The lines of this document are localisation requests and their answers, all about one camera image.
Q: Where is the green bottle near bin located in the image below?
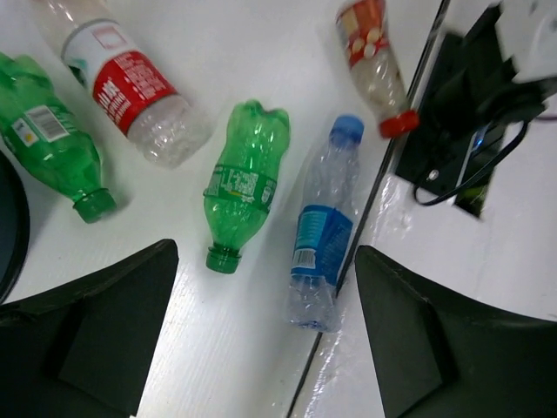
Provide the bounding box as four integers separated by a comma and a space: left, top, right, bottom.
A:
1, 54, 117, 224

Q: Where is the dark bin with gold rim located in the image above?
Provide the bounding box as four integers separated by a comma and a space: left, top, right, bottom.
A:
1, 153, 30, 303

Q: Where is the small bottle with red cap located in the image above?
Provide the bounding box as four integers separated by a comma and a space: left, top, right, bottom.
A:
335, 0, 419, 138

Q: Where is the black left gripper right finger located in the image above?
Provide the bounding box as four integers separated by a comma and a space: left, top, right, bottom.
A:
355, 246, 556, 417

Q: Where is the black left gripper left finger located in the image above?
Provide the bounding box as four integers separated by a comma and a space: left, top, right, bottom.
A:
1, 239, 178, 417

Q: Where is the green bottle lying centre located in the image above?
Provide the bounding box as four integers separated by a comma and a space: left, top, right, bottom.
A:
204, 99, 291, 274

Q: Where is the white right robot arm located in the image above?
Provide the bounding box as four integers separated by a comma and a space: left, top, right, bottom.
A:
496, 0, 556, 82

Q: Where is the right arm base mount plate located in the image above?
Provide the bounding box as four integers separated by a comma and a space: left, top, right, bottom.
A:
395, 30, 541, 217

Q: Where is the clear bottle with blue label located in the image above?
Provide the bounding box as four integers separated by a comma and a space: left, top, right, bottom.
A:
287, 114, 365, 333

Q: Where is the clear bottle with red label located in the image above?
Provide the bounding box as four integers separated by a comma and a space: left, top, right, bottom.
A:
30, 1, 212, 168

